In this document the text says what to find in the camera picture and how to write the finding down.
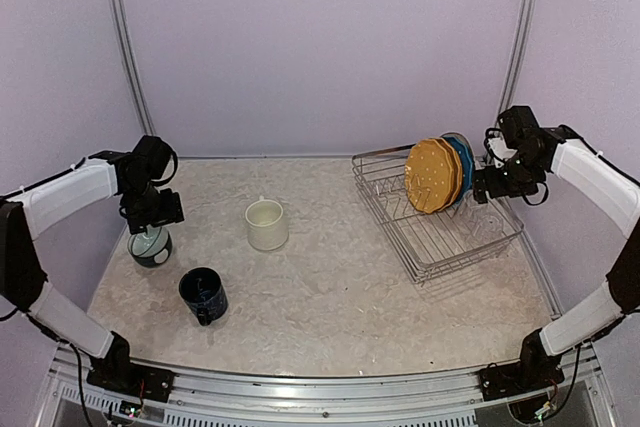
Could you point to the metal wire dish rack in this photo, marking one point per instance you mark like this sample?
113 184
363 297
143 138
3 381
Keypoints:
428 245

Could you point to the right aluminium frame post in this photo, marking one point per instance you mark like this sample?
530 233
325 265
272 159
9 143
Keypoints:
517 55

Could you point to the white ribbed ceramic mug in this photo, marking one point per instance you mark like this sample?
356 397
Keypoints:
267 225

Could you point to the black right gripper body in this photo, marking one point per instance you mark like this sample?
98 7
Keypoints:
518 180

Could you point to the yellow polka dot plate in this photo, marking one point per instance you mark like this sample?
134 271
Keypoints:
429 176
458 173

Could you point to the left aluminium frame post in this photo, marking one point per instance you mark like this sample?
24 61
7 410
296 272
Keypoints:
131 71

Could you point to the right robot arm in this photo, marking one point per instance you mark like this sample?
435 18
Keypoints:
521 156

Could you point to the clear glass tumbler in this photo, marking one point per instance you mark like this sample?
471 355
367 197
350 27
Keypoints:
484 228

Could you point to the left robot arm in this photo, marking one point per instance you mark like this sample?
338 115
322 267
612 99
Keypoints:
60 218

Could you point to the dark blue ceramic mug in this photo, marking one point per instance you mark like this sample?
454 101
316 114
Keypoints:
203 292

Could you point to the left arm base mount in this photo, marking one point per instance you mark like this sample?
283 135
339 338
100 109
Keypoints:
116 372

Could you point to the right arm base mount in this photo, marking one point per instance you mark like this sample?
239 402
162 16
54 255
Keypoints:
533 370

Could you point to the aluminium frame post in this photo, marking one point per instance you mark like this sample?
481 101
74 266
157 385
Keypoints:
517 55
131 71

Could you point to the front aluminium rail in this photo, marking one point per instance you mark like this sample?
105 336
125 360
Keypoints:
200 397

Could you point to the blue polka dot plate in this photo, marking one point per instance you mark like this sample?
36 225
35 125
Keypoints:
468 164

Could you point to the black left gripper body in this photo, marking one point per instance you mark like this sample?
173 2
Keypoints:
147 207

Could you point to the dark bowl pale blue inside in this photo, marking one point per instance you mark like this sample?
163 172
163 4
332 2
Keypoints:
152 248

